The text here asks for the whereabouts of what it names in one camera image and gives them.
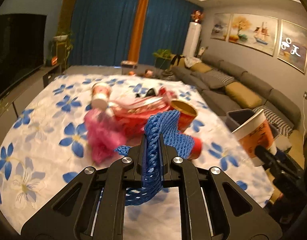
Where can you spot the wooden door frame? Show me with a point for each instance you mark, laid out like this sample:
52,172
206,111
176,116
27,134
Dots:
67,12

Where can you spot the dark television cabinet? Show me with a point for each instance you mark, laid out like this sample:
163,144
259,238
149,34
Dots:
31,85

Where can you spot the red white paper cup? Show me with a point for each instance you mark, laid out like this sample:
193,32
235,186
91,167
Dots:
101,96

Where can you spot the red plastic packaging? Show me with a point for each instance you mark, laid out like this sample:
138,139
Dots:
133,120

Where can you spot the patterned box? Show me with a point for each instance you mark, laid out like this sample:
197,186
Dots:
129,65

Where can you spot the grey abstract painting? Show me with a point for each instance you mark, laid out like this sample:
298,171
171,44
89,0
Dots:
293,45

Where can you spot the white tower air conditioner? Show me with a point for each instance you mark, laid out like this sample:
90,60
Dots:
192,38

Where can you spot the small orange ornament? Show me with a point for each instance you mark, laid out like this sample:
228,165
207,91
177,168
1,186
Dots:
54,61

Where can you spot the small houndstooth cushion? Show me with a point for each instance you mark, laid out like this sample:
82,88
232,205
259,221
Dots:
222,76

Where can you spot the potted plant green pot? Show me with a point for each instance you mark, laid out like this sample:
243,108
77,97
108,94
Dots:
163,58

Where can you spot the red cup gold interior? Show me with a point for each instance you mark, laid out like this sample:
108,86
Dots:
187,120

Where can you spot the small landscape painting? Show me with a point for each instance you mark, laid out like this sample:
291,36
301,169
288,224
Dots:
219,27

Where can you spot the large houndstooth cushion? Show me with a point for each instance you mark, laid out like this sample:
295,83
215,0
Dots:
278,120

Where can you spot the blue floral tablecloth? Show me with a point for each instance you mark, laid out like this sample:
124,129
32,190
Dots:
43,120

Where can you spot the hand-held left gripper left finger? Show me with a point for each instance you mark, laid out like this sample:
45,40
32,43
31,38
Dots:
141,153

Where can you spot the small red cup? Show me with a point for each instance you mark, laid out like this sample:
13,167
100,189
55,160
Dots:
197,150

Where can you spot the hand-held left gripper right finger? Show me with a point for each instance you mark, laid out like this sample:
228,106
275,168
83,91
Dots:
166,155

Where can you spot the flower ornament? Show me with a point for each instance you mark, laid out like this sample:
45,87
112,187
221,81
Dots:
197,16

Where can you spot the orange white paper cup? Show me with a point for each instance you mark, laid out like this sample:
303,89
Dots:
253,135

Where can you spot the trailing plant white pot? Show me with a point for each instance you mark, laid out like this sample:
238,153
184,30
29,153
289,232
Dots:
64,45

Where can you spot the big yellow cushion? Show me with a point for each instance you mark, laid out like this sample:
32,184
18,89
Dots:
243,92

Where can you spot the small yellow cushion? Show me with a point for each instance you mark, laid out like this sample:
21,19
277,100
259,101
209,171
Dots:
201,67

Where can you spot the tree and ship painting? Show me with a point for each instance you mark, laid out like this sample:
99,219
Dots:
253,33

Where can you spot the grey cushion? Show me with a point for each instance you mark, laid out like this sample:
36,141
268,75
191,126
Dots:
216,83

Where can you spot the orange curtain strip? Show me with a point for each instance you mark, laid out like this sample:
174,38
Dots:
139,25

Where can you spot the blue foam net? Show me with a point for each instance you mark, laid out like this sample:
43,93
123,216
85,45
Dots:
153,135

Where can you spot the white clothes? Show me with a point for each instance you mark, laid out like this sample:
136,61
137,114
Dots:
193,61

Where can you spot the black television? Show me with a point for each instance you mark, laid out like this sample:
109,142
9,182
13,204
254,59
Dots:
16,52

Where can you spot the grey trash bin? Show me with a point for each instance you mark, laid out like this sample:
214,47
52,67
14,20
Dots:
237,120

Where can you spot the grey sofa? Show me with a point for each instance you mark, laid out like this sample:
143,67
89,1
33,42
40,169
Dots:
251,80

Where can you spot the blue curtain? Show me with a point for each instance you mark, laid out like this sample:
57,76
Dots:
103,27
168,25

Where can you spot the pink plastic bag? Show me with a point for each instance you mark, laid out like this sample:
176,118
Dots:
101,135

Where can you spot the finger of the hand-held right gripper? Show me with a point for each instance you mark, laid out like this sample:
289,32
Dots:
264,156

